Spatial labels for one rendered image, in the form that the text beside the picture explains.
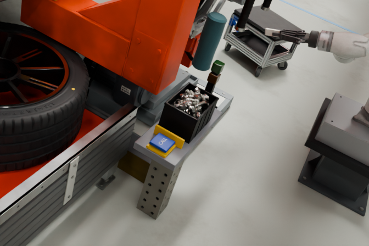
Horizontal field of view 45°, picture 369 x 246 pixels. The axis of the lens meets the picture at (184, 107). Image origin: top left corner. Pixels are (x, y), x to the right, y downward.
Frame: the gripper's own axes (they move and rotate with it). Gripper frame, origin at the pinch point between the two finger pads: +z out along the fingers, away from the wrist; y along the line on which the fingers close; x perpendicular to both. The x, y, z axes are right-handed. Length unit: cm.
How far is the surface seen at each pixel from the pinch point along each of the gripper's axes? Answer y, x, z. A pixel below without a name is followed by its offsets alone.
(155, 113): 20, 44, 50
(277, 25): -106, 33, 16
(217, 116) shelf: 43, 23, 11
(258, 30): -93, 34, 26
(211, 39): 20.8, -0.1, 22.5
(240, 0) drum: 10.8, -16.0, 13.5
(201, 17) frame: -2.5, -0.8, 35.4
